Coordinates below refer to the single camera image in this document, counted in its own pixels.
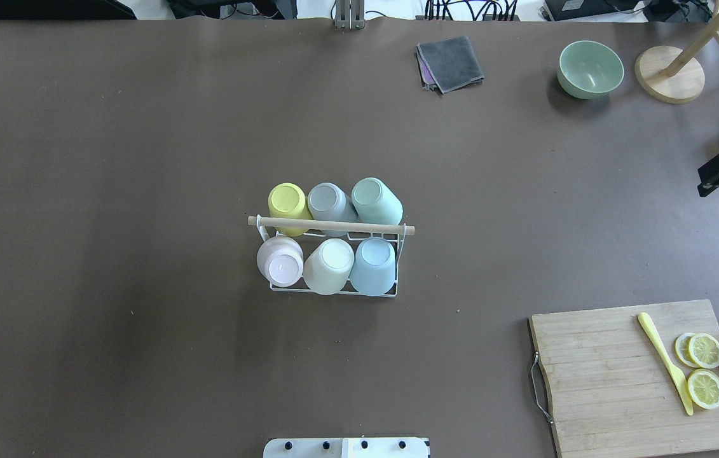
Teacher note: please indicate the green cup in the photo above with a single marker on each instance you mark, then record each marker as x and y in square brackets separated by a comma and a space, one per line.
[376, 203]

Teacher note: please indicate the pink cup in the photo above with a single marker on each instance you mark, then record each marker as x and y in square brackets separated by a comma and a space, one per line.
[280, 261]

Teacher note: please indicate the light blue cup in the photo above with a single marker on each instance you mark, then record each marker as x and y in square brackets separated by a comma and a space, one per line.
[374, 269]

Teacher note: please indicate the grey cup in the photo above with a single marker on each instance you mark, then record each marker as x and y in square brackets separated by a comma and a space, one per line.
[327, 202]

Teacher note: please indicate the cream white cup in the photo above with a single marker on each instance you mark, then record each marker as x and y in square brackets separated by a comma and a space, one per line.
[327, 269]

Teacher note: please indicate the yellow cup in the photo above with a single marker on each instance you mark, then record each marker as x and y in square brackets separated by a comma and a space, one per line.
[287, 200]

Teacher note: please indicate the wooden mug tree stand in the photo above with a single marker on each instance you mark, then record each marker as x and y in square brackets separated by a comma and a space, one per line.
[671, 74]

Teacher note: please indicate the green bowl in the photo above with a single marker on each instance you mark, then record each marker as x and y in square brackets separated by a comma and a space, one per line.
[589, 70]

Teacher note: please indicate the lemon slice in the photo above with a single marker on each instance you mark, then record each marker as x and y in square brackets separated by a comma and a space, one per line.
[681, 349]
[703, 388]
[703, 349]

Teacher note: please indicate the yellow plastic knife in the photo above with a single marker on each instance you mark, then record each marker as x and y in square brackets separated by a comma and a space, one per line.
[676, 374]

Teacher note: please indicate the bamboo cutting board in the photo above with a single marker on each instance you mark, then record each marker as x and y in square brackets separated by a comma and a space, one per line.
[608, 392]

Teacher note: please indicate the grey cloth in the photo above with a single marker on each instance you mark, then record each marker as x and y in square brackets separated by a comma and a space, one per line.
[452, 62]

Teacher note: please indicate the pink cloth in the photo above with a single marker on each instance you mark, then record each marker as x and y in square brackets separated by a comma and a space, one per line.
[427, 79]

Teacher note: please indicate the white wire cup holder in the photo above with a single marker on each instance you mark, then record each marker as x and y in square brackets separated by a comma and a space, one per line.
[309, 234]

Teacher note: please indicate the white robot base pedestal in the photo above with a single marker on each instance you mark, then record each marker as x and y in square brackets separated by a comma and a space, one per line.
[348, 447]

